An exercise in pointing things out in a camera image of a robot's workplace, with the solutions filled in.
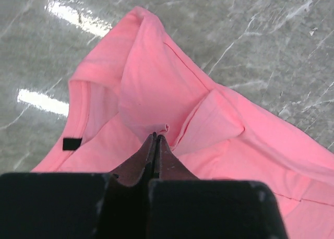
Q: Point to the pink t shirt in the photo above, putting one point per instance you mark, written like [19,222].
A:
[137,81]

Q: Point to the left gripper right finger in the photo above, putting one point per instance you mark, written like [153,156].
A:
[182,206]

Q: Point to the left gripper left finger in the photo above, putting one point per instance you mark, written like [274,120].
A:
[80,205]

